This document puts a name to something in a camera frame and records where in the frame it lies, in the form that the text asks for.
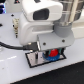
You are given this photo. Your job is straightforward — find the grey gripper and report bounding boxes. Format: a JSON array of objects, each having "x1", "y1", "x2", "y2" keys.
[{"x1": 34, "y1": 33, "x2": 75, "y2": 59}]

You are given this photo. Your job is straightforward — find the small red gear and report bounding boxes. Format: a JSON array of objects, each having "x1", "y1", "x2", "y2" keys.
[{"x1": 49, "y1": 49, "x2": 58, "y2": 57}]

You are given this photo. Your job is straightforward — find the large blue gear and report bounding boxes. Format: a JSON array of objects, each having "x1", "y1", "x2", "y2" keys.
[{"x1": 45, "y1": 54, "x2": 60, "y2": 61}]

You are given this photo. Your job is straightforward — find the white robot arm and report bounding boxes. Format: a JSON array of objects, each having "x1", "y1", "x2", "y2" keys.
[{"x1": 18, "y1": 0, "x2": 84, "y2": 59}]

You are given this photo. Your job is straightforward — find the left metal peg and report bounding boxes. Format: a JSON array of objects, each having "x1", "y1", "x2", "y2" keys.
[{"x1": 33, "y1": 53, "x2": 38, "y2": 63}]

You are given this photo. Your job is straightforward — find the white assembly board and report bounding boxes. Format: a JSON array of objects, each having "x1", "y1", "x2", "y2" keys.
[{"x1": 0, "y1": 11, "x2": 84, "y2": 84}]

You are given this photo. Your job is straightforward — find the beige connector block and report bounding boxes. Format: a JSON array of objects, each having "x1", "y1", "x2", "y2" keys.
[{"x1": 12, "y1": 18, "x2": 19, "y2": 35}]

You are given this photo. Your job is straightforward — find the black framed peg base plate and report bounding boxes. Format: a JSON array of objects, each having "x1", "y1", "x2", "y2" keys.
[{"x1": 26, "y1": 49, "x2": 66, "y2": 68}]

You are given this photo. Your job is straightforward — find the black cable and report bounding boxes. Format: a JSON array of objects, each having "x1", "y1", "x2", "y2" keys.
[{"x1": 0, "y1": 40, "x2": 36, "y2": 52}]

